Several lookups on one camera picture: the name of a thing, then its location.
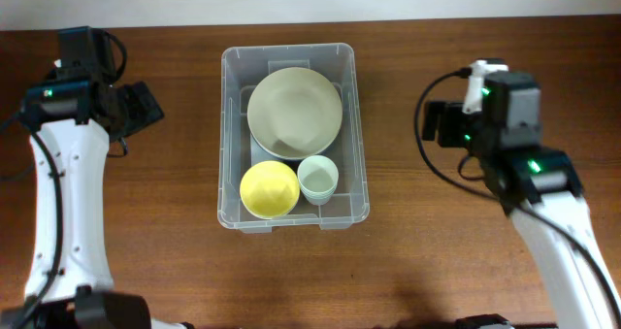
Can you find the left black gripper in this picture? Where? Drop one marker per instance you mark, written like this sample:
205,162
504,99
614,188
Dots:
147,108

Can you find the white cup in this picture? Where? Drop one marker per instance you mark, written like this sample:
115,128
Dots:
316,198
318,175

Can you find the cream bowl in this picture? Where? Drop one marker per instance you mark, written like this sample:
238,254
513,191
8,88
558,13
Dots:
295,96
284,140

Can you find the yellow bowl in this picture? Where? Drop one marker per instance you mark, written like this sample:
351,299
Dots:
269,189

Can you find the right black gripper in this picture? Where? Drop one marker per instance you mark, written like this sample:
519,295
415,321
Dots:
449,113

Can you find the dark blue bowl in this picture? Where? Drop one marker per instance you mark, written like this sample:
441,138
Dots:
295,156

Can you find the clear plastic storage bin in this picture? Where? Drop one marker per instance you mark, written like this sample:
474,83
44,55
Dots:
242,69

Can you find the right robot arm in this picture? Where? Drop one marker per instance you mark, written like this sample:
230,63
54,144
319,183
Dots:
542,196

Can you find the pale green cup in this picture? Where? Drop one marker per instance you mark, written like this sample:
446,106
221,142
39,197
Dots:
332,190

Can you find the white paper label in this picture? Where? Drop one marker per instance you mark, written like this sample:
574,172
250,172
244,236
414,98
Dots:
257,153

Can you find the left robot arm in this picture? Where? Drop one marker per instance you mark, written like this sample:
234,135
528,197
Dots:
71,126

